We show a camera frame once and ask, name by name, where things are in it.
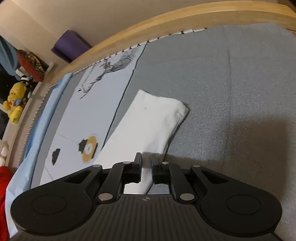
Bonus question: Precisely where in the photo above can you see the white t-shirt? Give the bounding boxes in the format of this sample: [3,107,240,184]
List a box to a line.
[95,90,189,194]

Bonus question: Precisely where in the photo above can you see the light blue blanket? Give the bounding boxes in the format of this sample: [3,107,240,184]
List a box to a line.
[4,73,72,239]

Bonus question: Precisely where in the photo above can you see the red fabric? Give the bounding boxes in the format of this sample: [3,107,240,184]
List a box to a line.
[0,166,13,241]

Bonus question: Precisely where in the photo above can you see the printed light bed sheet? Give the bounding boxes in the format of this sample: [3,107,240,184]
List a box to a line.
[31,45,144,188]

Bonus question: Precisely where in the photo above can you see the white plush toy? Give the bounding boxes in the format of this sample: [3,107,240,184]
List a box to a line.
[0,140,9,167]

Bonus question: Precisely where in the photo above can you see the yellow plush bear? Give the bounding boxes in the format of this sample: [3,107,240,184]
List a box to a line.
[3,82,27,125]

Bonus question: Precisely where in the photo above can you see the grey woven bed mat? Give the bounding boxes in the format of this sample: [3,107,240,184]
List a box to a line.
[111,24,295,240]

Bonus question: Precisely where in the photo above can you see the red patterned cushion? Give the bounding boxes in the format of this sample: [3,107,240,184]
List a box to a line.
[17,50,45,82]

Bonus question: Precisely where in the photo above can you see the purple rolled mat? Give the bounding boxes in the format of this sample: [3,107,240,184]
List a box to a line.
[51,30,92,63]

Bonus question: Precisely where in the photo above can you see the wooden bed frame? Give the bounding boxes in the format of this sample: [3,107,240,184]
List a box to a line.
[45,1,295,84]

